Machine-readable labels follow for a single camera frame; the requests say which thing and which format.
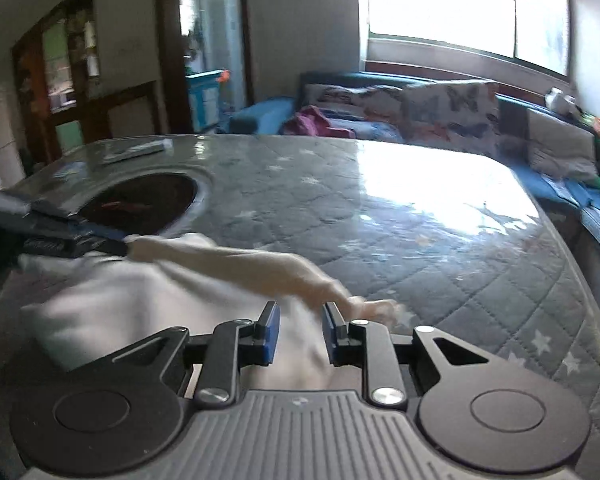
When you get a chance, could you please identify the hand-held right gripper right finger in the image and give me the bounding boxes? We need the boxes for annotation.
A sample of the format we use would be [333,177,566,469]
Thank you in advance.
[321,302,518,407]

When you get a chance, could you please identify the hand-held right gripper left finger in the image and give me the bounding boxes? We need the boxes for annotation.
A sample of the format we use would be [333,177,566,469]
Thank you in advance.
[74,301,282,407]

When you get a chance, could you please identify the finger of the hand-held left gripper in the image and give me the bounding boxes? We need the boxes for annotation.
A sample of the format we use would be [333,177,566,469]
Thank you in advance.
[72,222,131,259]

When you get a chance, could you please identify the cream pants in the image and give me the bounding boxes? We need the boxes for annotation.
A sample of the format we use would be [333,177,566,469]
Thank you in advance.
[19,232,401,393]

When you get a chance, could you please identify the black round induction cooktop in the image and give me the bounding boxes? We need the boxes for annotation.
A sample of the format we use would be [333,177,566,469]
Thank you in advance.
[77,172,203,241]

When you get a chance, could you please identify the small blue card packet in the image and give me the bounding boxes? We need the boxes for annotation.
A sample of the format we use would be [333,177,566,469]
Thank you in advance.
[50,162,88,180]

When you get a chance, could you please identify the silver remote control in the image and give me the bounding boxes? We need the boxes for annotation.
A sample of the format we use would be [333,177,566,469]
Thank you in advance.
[102,140,173,163]

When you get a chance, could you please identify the grey quilted star table cover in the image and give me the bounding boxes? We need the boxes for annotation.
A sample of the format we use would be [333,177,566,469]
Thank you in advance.
[0,132,600,480]

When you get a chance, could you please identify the dark wooden shelf cabinet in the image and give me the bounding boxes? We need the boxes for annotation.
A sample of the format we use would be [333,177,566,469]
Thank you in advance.
[10,0,168,163]

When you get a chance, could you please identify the blue sofa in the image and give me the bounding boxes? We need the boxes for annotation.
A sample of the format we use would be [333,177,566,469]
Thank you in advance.
[230,71,600,266]

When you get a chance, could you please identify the flat butterfly print pillow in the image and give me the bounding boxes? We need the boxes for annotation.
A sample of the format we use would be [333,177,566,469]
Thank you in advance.
[325,117,406,143]

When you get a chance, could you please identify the pink garment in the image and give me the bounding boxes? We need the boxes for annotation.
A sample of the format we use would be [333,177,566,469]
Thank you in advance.
[282,106,356,139]

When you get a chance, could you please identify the large butterfly print pillow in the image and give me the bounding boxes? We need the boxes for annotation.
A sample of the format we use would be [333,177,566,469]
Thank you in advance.
[400,80,501,157]

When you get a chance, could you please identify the blue cloth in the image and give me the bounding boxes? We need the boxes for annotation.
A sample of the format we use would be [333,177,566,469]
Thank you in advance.
[545,175,600,241]

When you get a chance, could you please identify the grey pillow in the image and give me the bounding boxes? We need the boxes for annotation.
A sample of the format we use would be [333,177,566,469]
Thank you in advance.
[526,108,598,181]

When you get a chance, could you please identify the panda plush toy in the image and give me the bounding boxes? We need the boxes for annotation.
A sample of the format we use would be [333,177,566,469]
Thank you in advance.
[545,87,581,116]

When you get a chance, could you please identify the window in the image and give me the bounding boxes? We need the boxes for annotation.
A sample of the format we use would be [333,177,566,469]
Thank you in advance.
[357,0,572,79]

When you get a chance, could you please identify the dark wooden door frame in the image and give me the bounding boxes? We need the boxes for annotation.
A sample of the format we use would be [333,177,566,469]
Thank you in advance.
[155,0,254,134]

